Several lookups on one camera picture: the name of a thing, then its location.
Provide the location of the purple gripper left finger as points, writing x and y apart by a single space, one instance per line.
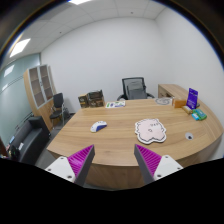
75 167

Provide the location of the white and blue computer mouse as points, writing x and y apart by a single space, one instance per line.
98 126

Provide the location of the black visitor chair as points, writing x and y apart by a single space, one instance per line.
58 109

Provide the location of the black mesh office chair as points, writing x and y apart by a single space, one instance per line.
134 88

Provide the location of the brown cardboard box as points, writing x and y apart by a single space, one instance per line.
83 100

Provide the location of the purple standing sign card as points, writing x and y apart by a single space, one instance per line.
192 98

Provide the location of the wooden glass-door cabinet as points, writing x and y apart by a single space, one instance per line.
40 92

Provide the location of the blue small packet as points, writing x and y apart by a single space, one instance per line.
195 116

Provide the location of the green packet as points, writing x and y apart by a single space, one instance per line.
200 114

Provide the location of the pink cloud-shaped mouse pad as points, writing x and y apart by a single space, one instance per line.
149 131

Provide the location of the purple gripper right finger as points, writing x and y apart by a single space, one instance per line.
153 167

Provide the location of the low wooden side cabinet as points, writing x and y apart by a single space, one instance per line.
172 90

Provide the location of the white green leaflet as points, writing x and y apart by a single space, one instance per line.
115 104

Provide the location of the orange box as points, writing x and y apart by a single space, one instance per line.
178 103

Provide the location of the table cable grommet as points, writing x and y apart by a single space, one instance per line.
189 136

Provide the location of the round white coaster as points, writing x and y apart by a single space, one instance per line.
163 101

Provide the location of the black leather sofa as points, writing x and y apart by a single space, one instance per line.
29 141

